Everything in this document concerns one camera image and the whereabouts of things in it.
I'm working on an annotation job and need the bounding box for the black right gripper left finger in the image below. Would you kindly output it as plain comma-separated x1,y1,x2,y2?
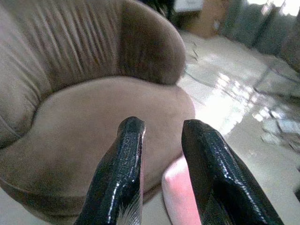
74,116,147,225

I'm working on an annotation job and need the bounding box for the brown wooden cabinet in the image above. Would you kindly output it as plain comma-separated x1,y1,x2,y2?
185,0,232,38

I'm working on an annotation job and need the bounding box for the grey-green curtain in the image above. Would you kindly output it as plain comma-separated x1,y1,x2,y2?
221,0,300,71

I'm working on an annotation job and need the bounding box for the pink pillow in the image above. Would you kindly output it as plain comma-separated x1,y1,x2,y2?
161,155,203,225

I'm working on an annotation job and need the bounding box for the brown round velvet armchair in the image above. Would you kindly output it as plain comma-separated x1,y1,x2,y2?
0,0,196,223

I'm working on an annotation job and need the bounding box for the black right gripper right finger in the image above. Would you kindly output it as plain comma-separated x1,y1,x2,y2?
181,119,285,225

